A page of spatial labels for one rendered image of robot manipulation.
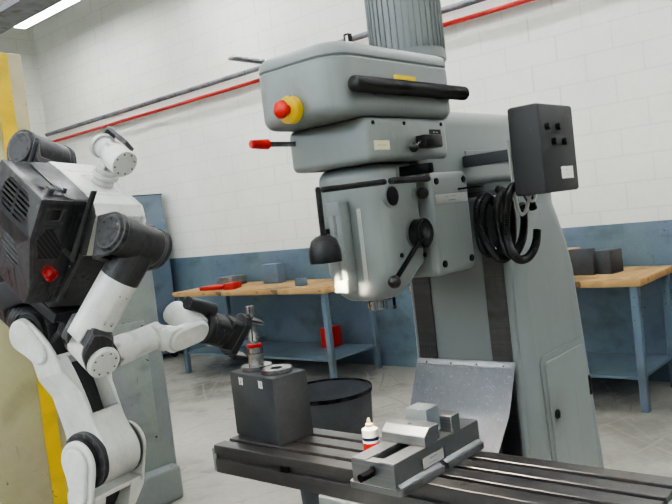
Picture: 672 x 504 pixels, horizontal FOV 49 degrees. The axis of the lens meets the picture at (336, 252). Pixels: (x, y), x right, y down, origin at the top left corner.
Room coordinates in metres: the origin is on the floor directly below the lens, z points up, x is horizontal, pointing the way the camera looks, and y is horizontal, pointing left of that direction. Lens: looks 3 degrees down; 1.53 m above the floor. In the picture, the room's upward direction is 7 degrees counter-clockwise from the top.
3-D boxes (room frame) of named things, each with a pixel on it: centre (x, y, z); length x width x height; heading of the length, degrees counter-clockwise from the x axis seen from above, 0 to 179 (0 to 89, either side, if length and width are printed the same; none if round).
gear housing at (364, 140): (1.82, -0.12, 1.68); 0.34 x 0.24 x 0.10; 139
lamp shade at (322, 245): (1.63, 0.02, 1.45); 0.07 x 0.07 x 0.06
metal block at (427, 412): (1.73, -0.16, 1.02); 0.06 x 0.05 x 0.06; 48
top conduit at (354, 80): (1.72, -0.22, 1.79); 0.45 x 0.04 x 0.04; 139
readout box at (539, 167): (1.80, -0.54, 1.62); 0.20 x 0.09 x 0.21; 139
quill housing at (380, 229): (1.80, -0.09, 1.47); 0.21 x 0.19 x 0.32; 49
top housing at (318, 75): (1.80, -0.10, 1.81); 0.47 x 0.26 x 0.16; 139
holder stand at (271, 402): (2.11, 0.24, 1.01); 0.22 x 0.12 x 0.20; 40
